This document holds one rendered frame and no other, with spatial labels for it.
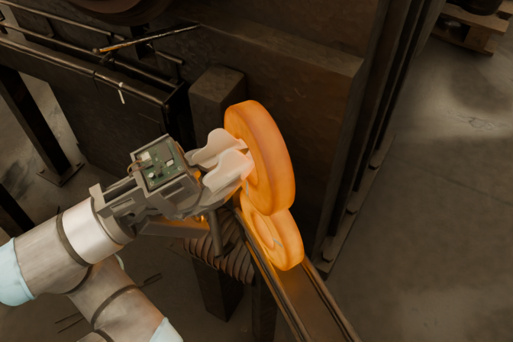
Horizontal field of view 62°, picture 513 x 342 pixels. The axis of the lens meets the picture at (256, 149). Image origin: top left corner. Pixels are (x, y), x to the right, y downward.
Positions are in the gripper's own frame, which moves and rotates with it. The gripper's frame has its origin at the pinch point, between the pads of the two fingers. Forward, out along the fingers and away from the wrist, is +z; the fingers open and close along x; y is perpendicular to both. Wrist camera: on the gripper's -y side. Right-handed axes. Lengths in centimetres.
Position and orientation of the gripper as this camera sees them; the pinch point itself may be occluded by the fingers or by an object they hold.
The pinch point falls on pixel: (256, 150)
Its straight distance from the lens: 56.1
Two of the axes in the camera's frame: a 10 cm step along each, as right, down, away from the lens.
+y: -2.4, -5.3, -8.1
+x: -4.3, -7.0, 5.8
